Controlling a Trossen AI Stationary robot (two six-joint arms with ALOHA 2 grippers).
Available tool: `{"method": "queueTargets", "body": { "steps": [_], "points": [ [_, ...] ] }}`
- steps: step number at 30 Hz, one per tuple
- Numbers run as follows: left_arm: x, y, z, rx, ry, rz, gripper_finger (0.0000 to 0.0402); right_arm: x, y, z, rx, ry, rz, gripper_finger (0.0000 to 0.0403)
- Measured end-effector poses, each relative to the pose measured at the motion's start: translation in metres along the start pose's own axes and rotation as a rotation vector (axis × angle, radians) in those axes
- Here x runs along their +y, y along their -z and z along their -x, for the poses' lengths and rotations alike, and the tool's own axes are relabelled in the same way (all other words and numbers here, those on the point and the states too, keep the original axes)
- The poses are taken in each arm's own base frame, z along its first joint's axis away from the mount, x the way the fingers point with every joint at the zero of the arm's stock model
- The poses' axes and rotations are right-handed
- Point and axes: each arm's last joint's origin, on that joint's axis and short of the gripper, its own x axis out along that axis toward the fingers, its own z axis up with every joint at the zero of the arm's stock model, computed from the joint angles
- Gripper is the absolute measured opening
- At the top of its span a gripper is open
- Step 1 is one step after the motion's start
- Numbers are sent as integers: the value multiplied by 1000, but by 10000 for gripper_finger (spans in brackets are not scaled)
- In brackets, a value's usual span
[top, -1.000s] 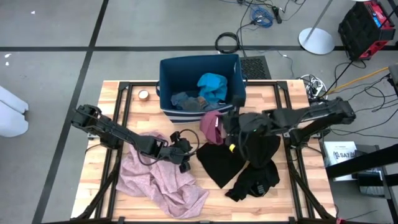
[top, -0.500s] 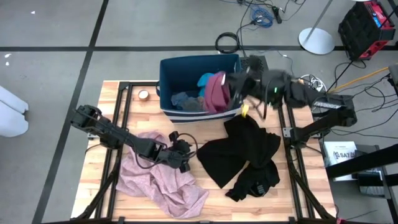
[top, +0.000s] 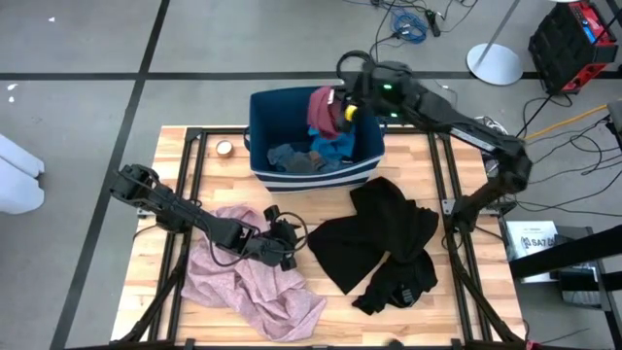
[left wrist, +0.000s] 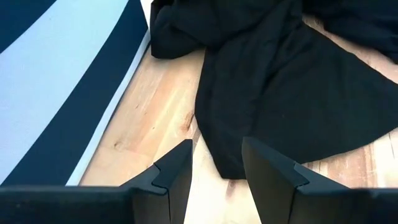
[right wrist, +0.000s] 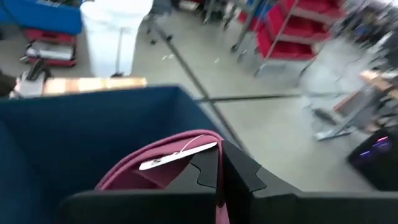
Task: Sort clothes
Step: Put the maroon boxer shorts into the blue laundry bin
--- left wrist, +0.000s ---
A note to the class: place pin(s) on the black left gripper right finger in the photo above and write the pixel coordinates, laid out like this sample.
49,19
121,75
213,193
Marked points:
311,205

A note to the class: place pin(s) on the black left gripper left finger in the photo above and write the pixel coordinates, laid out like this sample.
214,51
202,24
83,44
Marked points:
77,205

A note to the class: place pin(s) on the large black hoodie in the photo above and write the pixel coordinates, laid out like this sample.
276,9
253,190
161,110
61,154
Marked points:
280,109

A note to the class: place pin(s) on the small black garment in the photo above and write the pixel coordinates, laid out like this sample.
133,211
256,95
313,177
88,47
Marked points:
357,25

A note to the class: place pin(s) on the navy white striped fabric basket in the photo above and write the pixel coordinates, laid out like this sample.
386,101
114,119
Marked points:
46,77

